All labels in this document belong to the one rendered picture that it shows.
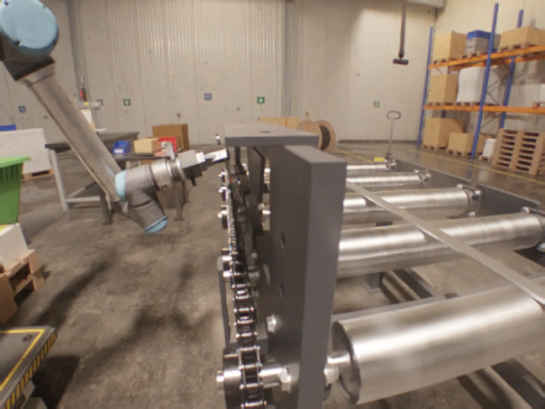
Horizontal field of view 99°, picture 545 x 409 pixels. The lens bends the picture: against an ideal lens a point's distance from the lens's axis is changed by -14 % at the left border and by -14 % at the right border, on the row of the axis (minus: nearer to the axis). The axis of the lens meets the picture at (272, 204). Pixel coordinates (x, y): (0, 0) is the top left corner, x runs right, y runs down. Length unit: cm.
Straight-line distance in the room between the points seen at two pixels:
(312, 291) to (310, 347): 6
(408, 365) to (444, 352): 6
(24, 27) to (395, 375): 89
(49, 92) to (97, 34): 1113
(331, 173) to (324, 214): 3
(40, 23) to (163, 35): 1063
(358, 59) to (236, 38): 493
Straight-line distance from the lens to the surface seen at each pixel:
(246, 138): 25
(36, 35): 77
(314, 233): 19
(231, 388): 37
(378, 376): 40
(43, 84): 92
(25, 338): 156
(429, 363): 44
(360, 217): 96
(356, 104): 1216
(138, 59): 1141
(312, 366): 28
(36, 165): 744
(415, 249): 73
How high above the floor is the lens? 119
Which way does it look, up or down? 19 degrees down
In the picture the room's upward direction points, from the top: straight up
